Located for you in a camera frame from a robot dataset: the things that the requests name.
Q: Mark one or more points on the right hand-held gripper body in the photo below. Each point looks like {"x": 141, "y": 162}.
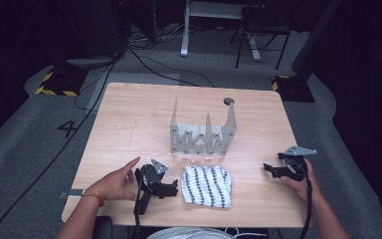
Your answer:
{"x": 296, "y": 164}

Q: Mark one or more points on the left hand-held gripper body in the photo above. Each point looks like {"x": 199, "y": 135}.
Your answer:
{"x": 146, "y": 179}

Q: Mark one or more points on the white black patterned knitted cloth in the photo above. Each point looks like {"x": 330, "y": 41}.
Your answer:
{"x": 207, "y": 186}

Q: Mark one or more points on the grey metal expandable rack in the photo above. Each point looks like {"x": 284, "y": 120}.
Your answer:
{"x": 199, "y": 141}

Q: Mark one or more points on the person's right hand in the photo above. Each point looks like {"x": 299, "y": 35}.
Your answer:
{"x": 303, "y": 189}

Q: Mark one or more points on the person's left hand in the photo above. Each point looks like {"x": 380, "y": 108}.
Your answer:
{"x": 112, "y": 186}

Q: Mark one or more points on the person's white shirt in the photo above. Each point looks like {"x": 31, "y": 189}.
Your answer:
{"x": 192, "y": 234}

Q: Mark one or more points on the black yellow-striped stand base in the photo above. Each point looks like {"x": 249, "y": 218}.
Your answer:
{"x": 295, "y": 91}
{"x": 61, "y": 81}

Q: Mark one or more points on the grey tape piece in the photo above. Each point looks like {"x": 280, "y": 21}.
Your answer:
{"x": 71, "y": 193}

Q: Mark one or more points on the black slanted pole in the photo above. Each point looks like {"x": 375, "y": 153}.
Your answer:
{"x": 311, "y": 43}

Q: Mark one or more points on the black chair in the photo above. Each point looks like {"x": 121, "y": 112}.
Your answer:
{"x": 265, "y": 20}

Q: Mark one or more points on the white desk frame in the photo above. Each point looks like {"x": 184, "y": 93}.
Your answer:
{"x": 185, "y": 36}

